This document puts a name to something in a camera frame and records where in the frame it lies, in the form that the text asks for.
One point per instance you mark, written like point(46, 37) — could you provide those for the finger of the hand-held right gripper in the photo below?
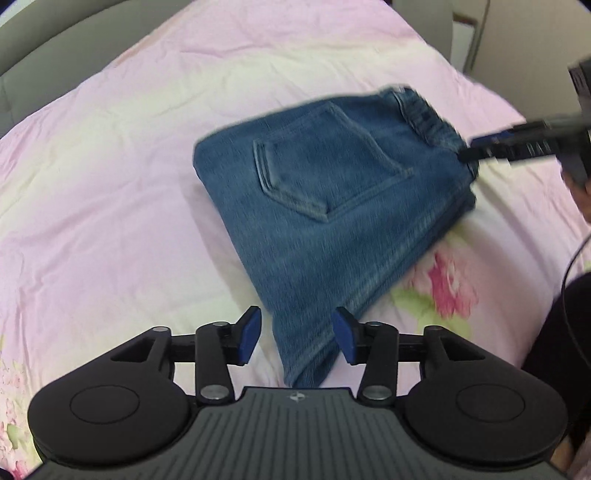
point(508, 153)
point(494, 137)

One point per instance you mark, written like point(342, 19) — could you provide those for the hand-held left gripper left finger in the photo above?
point(249, 334)

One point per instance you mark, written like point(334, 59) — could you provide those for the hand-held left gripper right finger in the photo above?
point(344, 334)

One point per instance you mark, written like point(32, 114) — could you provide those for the blue denim pants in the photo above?
point(341, 203)

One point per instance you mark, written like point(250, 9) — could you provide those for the person's right forearm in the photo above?
point(582, 203)

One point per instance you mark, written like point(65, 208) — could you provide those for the pink floral bed sheet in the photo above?
point(106, 217)

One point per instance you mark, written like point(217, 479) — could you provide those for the person's dark clothing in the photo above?
point(563, 350)

